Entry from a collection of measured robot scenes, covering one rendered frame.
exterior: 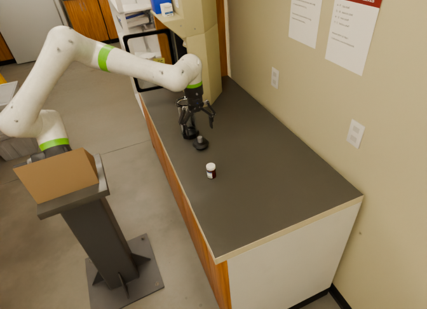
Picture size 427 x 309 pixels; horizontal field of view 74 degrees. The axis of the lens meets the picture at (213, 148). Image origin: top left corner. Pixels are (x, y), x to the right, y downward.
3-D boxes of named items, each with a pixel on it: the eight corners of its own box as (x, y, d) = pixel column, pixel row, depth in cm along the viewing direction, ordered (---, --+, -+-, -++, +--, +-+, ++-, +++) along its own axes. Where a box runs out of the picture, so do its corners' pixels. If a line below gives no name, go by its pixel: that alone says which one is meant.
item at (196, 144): (206, 139, 162) (204, 130, 158) (211, 149, 155) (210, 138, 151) (190, 144, 160) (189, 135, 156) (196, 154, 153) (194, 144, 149)
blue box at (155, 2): (168, 8, 174) (165, -8, 169) (173, 11, 167) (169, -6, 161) (152, 11, 172) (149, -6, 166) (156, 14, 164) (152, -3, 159)
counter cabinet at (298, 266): (208, 130, 332) (200, 54, 276) (327, 294, 181) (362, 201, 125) (153, 147, 316) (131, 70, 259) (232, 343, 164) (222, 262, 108)
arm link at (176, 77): (121, 44, 127) (124, 67, 135) (104, 53, 119) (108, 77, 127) (194, 64, 118) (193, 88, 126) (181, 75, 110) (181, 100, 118)
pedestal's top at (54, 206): (40, 220, 131) (36, 215, 128) (41, 177, 154) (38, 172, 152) (110, 194, 140) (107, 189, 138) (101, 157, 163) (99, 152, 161)
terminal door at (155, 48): (179, 84, 208) (169, 28, 183) (137, 93, 203) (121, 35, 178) (178, 84, 209) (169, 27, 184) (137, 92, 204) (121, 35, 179)
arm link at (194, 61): (204, 50, 127) (183, 49, 131) (192, 61, 118) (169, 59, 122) (208, 79, 136) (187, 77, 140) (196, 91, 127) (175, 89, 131)
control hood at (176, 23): (171, 23, 183) (168, 7, 177) (186, 37, 159) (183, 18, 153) (153, 27, 180) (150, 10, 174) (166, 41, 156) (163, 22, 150)
